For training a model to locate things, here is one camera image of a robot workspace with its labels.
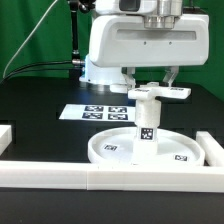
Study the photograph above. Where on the white cross-shaped table base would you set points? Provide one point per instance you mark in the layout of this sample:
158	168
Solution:
152	90

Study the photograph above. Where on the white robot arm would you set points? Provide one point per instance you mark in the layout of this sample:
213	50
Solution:
163	17

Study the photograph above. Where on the white round table top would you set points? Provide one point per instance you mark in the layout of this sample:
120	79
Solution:
133	146

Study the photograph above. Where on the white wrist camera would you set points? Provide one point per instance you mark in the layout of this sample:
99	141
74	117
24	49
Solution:
125	6

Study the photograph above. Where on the white right fence bar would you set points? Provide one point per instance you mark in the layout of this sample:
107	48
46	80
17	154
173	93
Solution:
214	152

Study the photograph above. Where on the white fence bar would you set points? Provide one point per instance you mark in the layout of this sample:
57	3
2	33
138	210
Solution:
214	152
5	137
51	175

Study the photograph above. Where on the white front fence bar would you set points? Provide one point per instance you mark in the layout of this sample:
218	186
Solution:
51	175

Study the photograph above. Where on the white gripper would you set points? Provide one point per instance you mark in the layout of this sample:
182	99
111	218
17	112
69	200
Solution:
124	41

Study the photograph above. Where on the white marker sheet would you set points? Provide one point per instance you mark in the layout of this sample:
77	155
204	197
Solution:
98	113

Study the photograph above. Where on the white left fence bar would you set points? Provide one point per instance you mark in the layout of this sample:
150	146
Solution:
5	137

